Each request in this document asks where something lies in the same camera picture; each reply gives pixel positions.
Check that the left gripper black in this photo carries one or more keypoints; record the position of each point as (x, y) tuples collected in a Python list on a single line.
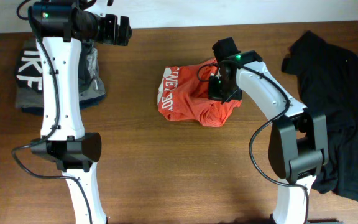
[(112, 37)]

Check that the red soccer t-shirt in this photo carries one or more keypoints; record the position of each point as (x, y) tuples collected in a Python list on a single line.
[(183, 95)]

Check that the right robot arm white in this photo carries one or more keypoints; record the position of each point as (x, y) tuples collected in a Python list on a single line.
[(298, 145)]

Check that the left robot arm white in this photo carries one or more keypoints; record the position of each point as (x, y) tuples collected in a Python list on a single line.
[(61, 29)]

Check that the folded grey t-shirt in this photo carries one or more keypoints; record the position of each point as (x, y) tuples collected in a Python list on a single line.
[(27, 98)]

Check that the folded black Nike t-shirt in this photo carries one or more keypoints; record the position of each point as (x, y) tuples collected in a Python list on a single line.
[(28, 70)]

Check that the folded navy t-shirt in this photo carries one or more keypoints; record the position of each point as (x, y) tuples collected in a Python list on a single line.
[(39, 111)]

